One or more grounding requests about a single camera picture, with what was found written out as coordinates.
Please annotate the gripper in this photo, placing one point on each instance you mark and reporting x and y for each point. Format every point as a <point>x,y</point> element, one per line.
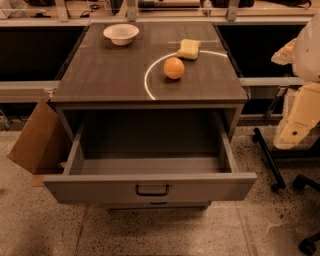
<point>308,55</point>

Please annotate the grey top drawer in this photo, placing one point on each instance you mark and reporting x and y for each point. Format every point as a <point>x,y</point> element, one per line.
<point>150,158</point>

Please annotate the grey drawer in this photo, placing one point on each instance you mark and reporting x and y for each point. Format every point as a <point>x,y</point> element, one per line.
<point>150,158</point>
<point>156,205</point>

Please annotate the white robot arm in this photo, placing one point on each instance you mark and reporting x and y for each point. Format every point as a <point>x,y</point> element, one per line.
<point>303,53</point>

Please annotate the grey drawer cabinet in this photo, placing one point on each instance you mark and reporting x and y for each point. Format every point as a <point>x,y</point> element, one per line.
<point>104,77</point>

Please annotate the lower grey drawer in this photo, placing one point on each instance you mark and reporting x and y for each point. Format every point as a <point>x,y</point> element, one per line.
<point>156,205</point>

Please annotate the yellow sponge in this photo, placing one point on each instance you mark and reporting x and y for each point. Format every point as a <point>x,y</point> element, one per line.
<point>189,49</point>

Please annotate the orange ball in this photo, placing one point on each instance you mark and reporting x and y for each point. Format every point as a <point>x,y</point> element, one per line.
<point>173,68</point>

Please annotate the white bowl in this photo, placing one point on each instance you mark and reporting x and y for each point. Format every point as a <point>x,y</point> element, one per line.
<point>121,34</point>

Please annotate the brown cardboard box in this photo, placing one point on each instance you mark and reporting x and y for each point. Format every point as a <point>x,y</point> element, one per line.
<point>43,145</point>

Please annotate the black drawer handle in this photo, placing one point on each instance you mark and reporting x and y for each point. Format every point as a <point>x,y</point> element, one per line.
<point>152,191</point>

